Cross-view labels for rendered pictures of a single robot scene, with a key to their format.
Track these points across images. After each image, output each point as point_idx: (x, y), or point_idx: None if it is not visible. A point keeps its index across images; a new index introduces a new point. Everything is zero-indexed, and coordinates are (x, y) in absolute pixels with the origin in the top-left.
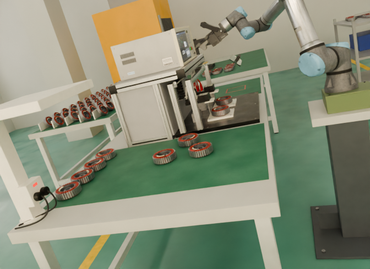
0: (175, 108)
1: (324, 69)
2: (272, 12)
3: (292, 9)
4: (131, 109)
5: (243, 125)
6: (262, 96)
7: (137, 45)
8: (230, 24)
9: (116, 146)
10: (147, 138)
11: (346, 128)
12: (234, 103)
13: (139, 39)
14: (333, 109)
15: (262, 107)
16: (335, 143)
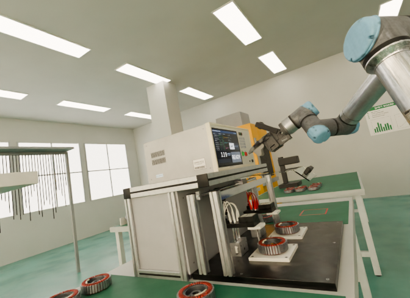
0: (196, 231)
1: None
2: (358, 104)
3: (396, 77)
4: (144, 222)
5: (302, 289)
6: (349, 230)
7: (168, 142)
8: (294, 123)
9: (130, 268)
10: (158, 268)
11: None
12: (300, 236)
13: (171, 135)
14: None
15: (346, 251)
16: None
